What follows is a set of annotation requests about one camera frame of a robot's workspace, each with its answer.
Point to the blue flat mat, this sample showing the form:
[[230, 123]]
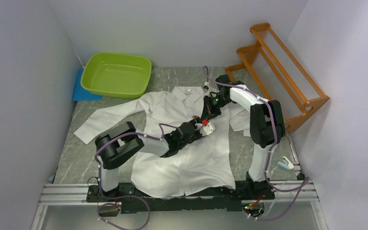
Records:
[[81, 94]]

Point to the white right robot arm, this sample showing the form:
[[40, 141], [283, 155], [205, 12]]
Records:
[[266, 124]]

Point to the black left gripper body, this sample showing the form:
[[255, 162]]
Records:
[[197, 134]]

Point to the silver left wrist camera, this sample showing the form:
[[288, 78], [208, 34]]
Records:
[[205, 127]]

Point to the aluminium frame rail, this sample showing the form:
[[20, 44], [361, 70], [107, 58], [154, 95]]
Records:
[[75, 195]]

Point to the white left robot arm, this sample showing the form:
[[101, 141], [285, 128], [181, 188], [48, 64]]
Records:
[[119, 144]]

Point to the green plastic basin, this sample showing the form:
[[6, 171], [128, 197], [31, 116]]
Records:
[[116, 75]]

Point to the small light blue object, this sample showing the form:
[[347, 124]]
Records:
[[286, 164]]

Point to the orange wooden rack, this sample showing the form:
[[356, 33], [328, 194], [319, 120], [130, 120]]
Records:
[[280, 76]]

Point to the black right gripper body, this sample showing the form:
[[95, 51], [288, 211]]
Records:
[[213, 105]]

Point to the white button-up shirt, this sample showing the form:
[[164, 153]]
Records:
[[200, 165]]

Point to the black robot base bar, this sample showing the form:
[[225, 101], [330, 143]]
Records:
[[207, 199]]

